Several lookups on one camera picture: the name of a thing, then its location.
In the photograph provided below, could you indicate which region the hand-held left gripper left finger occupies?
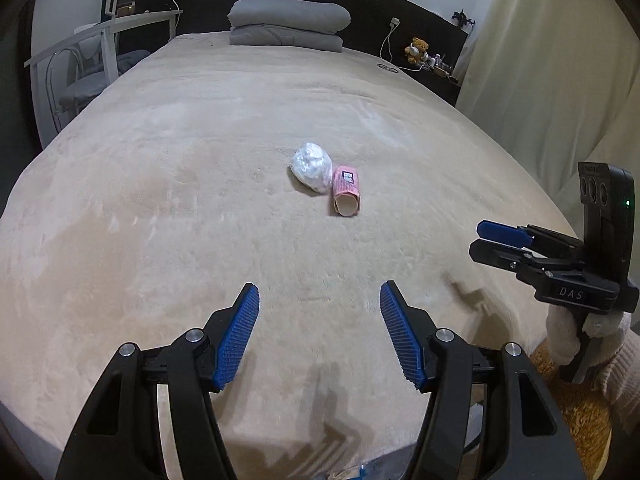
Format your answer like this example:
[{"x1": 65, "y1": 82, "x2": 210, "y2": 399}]
[{"x1": 55, "y1": 282, "x2": 261, "y2": 480}]

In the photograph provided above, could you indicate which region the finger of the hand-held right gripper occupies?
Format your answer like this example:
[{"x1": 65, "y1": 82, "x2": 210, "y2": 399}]
[
  {"x1": 476, "y1": 220, "x2": 587, "y2": 262},
  {"x1": 469, "y1": 240, "x2": 587, "y2": 286}
]

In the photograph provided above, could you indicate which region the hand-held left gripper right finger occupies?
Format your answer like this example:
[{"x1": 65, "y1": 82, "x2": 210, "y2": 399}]
[{"x1": 380, "y1": 280, "x2": 588, "y2": 480}]

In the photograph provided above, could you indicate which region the person's right forearm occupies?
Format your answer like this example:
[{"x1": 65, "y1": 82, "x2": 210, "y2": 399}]
[{"x1": 595, "y1": 332, "x2": 640, "y2": 433}]

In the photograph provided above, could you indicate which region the person's right hand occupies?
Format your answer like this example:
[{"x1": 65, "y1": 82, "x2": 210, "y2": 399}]
[{"x1": 545, "y1": 309, "x2": 636, "y2": 366}]

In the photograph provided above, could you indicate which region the beige bed blanket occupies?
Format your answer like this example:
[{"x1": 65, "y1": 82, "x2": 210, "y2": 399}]
[{"x1": 0, "y1": 32, "x2": 583, "y2": 468}]

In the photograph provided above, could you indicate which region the pink drink carton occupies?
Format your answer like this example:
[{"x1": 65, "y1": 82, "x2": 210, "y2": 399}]
[{"x1": 330, "y1": 164, "x2": 362, "y2": 218}]

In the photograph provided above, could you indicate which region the small bedside clutter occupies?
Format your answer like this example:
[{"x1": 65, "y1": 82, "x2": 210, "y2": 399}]
[{"x1": 425, "y1": 52, "x2": 459, "y2": 82}]

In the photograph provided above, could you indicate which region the cream curtain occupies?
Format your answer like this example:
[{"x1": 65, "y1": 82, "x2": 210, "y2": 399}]
[{"x1": 456, "y1": 0, "x2": 640, "y2": 246}]

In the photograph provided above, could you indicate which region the brown shaggy rug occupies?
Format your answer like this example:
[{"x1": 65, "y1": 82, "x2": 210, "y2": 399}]
[{"x1": 530, "y1": 345, "x2": 615, "y2": 480}]

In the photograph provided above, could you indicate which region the small white plastic bag ball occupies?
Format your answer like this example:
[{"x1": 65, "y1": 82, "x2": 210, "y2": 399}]
[{"x1": 289, "y1": 142, "x2": 333, "y2": 195}]

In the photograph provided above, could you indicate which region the brown teddy bear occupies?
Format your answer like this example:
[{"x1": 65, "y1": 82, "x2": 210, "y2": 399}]
[{"x1": 404, "y1": 37, "x2": 431, "y2": 66}]

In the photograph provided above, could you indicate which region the folded grey duvet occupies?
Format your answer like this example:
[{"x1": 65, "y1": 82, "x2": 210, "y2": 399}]
[{"x1": 229, "y1": 27, "x2": 344, "y2": 54}]

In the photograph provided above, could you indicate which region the grey chair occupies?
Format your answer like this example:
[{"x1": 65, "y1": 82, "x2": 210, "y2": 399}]
[{"x1": 47, "y1": 37, "x2": 151, "y2": 128}]

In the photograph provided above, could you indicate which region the grey pillow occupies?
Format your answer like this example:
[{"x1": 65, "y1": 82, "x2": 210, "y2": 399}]
[{"x1": 228, "y1": 0, "x2": 351, "y2": 36}]

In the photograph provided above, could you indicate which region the white chair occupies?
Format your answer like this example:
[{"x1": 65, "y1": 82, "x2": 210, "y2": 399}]
[{"x1": 24, "y1": 8, "x2": 184, "y2": 111}]

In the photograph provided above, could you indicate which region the white charger with cable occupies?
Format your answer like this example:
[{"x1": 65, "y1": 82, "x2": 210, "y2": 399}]
[{"x1": 379, "y1": 17, "x2": 401, "y2": 59}]

